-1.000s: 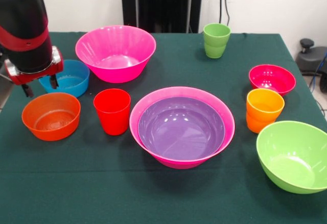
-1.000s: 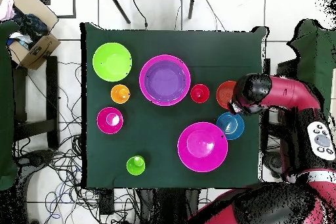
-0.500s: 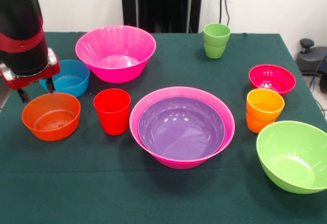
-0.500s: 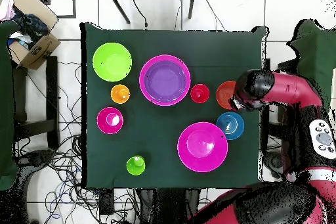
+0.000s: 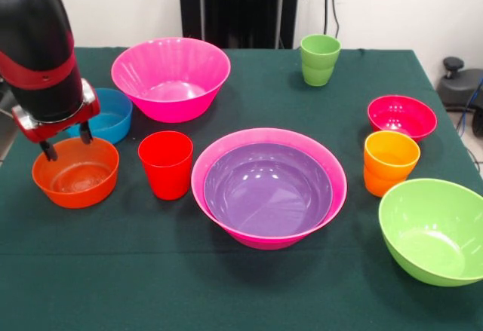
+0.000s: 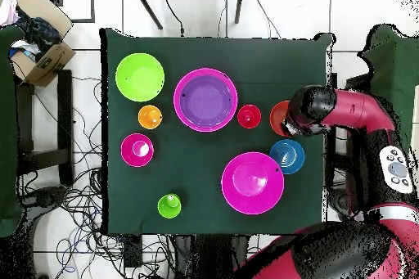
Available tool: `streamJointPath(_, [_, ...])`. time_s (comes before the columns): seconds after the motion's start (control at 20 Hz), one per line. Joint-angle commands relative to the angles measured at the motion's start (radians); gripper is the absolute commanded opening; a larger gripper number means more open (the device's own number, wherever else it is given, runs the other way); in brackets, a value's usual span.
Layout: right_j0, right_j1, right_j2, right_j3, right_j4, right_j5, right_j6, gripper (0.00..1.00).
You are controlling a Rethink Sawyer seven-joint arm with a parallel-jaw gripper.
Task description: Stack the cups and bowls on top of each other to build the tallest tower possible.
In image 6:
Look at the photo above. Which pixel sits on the green cloth covered table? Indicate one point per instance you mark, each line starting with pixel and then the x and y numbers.
pixel 8 128
pixel 392 56

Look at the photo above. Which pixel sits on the small magenta bowl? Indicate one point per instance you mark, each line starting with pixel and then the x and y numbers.
pixel 137 150

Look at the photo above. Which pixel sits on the light green cup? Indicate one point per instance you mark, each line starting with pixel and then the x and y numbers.
pixel 169 206

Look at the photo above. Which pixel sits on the red cup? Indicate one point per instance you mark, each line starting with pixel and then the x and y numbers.
pixel 249 116

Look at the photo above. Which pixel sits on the cardboard box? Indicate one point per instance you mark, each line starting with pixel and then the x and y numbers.
pixel 49 63

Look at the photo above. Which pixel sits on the large pink bowl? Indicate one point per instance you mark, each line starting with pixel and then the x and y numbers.
pixel 176 100
pixel 252 183

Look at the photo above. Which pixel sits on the blue bowl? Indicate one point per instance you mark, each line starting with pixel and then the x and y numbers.
pixel 289 154

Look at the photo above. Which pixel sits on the pink cloth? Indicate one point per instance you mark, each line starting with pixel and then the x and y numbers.
pixel 8 10

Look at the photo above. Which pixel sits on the purple bowl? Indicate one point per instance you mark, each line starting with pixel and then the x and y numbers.
pixel 204 102

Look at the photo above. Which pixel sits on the orange-red bowl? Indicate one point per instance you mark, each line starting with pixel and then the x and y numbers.
pixel 277 117

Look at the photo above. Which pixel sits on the black stool frame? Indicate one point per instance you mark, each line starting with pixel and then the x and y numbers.
pixel 65 112

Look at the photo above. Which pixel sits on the dark blue clothing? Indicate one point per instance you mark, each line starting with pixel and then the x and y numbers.
pixel 39 33

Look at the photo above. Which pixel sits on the dark green tablecloth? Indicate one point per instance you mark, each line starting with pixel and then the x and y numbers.
pixel 196 53

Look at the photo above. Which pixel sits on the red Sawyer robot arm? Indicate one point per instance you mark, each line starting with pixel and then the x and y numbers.
pixel 356 108

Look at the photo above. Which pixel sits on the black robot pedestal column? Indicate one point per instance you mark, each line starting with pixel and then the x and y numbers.
pixel 212 259

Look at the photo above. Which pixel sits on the orange cup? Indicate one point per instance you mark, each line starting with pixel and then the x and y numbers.
pixel 150 117

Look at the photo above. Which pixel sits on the black power box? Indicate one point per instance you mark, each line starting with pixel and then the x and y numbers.
pixel 132 251

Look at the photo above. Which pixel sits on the dark grey chair base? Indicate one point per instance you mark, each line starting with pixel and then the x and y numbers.
pixel 45 195
pixel 338 202

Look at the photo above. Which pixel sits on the light green bowl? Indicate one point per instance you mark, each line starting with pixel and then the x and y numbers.
pixel 140 77

